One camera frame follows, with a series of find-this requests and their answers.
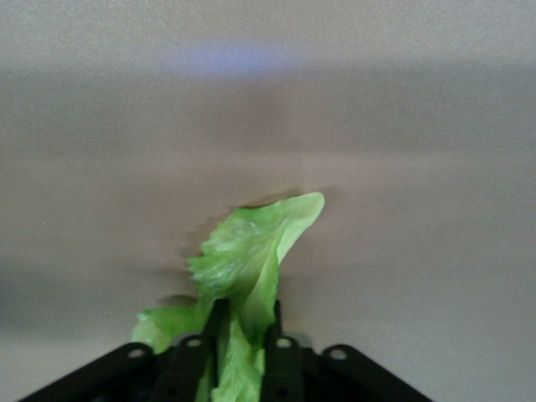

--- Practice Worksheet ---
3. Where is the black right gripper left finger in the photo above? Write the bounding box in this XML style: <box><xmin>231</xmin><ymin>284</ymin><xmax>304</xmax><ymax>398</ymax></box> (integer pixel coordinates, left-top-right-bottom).
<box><xmin>18</xmin><ymin>299</ymin><xmax>229</xmax><ymax>402</ymax></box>

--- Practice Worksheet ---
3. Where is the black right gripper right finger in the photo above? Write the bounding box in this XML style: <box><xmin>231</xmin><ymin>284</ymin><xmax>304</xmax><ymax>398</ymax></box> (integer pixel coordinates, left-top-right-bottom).
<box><xmin>259</xmin><ymin>299</ymin><xmax>435</xmax><ymax>402</ymax></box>

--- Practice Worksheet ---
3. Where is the green lettuce leaf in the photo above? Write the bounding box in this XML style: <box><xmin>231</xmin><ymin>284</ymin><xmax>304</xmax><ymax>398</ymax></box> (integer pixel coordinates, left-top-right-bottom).
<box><xmin>130</xmin><ymin>191</ymin><xmax>327</xmax><ymax>402</ymax></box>

